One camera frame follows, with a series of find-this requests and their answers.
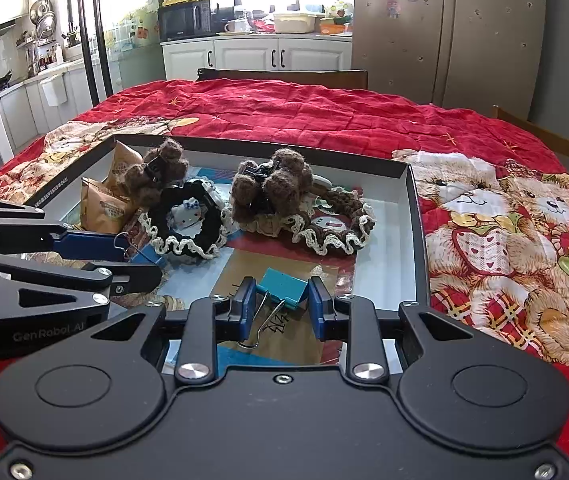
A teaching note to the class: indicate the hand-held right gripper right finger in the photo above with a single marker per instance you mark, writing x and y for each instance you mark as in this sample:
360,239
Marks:
319,310

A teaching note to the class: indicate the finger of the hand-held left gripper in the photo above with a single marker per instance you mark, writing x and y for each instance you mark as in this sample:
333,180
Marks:
89,249
134,280

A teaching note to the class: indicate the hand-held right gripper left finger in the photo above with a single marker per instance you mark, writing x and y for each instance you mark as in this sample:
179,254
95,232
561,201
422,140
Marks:
246,310

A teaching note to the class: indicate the teal binder clip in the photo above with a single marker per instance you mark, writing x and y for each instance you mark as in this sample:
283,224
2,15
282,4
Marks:
282,287

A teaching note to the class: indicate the brown paper snack packet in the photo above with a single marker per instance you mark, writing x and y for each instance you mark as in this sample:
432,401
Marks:
104,207
124,165

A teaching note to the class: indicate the black scrunchie with cream edge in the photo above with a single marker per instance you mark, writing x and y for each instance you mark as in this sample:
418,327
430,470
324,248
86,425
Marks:
162,210

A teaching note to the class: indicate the brown and cream crochet scrunchie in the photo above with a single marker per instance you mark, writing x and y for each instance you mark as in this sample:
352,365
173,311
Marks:
349,230

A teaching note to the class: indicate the shallow black cardboard box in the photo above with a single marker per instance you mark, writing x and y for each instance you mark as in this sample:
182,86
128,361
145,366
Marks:
394,240

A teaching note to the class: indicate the brown fuzzy hair clip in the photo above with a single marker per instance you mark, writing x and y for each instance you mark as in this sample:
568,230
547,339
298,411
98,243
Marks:
159,170

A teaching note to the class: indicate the brown fuzzy clip pair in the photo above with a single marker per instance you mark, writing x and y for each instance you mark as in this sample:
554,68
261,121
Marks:
279,185

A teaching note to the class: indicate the white hanging bin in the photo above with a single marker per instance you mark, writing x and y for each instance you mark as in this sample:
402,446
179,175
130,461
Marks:
53,90

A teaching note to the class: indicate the red quilted blanket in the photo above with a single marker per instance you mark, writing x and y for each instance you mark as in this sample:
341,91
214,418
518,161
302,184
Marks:
289,110

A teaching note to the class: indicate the stainless steel pots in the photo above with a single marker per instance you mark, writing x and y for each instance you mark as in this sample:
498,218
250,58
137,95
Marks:
42,16

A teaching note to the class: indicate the white kitchen cabinet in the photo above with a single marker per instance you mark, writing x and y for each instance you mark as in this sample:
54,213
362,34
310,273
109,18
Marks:
244,57

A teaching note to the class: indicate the black microwave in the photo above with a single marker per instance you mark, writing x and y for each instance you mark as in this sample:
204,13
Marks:
184,20

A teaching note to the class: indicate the white mug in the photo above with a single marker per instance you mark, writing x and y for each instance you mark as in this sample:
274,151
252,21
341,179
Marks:
237,26

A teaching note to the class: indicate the orange box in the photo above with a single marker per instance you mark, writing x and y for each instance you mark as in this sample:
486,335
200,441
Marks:
335,27

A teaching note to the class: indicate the cream plastic container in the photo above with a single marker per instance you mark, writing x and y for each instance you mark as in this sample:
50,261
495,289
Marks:
295,23

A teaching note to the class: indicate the dark wooden chair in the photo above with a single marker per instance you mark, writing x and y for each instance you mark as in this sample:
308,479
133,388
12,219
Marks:
554,135

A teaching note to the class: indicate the steel refrigerator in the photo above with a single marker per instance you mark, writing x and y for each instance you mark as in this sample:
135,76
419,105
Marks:
464,35

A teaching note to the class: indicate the cartoon fridge magnet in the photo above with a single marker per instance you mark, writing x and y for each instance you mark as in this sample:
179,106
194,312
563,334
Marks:
393,7

